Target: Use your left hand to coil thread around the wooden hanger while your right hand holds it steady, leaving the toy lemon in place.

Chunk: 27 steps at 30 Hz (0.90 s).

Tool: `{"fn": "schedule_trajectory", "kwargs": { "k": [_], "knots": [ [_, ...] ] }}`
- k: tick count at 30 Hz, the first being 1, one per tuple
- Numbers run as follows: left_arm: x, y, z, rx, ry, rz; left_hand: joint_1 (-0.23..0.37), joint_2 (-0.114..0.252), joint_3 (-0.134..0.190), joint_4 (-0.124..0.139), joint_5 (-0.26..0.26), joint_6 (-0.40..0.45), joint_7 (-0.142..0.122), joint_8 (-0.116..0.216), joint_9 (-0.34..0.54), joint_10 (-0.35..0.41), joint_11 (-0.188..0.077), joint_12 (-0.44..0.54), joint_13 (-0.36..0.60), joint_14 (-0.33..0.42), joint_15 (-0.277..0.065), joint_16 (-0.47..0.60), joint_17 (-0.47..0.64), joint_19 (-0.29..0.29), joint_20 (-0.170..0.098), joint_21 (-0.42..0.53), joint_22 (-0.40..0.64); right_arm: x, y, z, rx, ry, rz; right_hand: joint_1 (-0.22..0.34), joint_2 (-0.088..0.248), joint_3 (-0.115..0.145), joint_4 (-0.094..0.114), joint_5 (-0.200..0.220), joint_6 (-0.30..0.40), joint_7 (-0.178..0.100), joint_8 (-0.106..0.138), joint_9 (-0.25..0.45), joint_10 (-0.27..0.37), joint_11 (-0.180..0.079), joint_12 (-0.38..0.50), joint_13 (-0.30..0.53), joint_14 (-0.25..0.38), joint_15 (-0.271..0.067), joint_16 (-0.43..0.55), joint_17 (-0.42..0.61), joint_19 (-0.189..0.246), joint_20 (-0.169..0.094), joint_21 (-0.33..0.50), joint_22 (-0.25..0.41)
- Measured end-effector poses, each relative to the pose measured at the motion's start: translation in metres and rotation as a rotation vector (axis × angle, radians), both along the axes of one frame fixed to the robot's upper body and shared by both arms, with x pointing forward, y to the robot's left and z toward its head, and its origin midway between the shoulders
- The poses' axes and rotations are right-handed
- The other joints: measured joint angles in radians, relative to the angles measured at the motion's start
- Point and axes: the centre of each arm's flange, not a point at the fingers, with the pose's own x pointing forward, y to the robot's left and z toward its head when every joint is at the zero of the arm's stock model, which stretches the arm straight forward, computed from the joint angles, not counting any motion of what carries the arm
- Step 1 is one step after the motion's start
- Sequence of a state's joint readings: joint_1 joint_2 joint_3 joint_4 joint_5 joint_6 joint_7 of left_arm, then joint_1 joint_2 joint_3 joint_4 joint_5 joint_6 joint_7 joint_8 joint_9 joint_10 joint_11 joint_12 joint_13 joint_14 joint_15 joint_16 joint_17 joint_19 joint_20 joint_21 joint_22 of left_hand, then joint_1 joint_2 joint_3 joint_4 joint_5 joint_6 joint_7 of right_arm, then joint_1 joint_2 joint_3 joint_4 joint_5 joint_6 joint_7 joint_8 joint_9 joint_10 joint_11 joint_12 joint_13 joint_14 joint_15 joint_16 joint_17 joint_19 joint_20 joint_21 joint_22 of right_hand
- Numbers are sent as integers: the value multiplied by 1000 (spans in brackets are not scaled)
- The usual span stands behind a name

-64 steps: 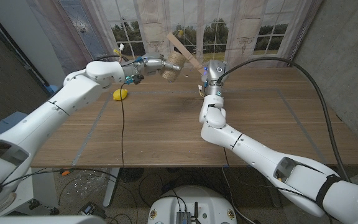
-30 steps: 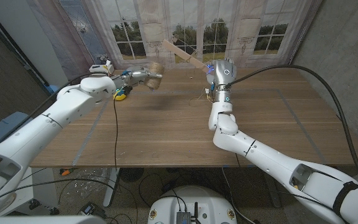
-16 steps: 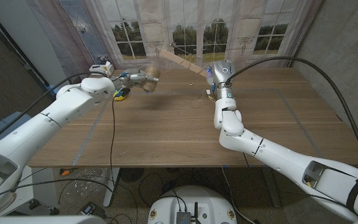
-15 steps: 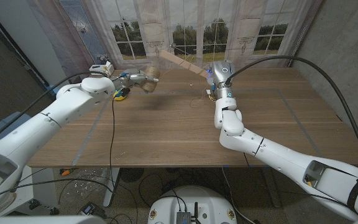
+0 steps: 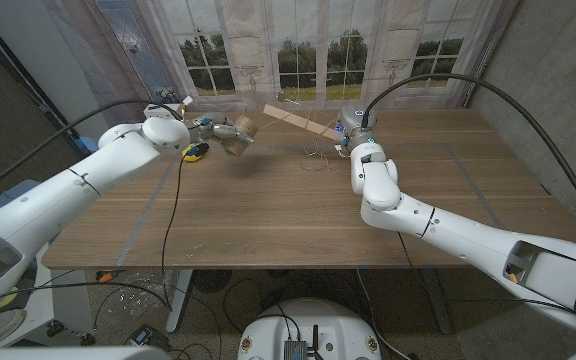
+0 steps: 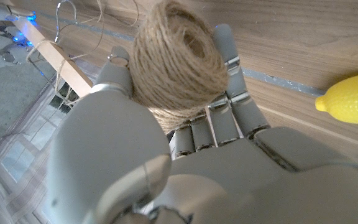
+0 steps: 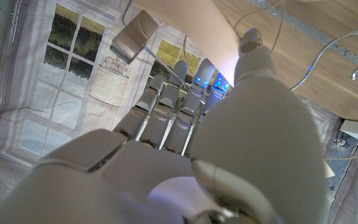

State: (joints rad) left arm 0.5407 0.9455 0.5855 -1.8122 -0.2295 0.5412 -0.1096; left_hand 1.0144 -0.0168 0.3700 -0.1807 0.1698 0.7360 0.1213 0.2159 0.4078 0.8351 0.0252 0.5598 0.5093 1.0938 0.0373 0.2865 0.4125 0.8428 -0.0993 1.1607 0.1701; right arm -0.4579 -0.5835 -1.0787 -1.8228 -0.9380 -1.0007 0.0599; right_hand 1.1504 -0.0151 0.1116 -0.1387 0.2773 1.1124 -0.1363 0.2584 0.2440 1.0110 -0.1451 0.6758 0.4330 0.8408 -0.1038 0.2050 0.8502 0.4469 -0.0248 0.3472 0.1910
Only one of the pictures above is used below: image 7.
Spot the jute thread strand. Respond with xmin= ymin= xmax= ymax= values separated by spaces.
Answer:
xmin=234 ymin=0 xmax=288 ymax=54

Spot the wooden stick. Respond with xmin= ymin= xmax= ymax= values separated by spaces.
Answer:
xmin=109 ymin=0 xmax=358 ymax=94

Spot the printed window backdrop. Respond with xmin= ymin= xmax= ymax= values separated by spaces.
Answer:
xmin=0 ymin=0 xmax=358 ymax=224

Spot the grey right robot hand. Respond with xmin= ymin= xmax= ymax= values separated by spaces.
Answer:
xmin=0 ymin=27 xmax=329 ymax=224

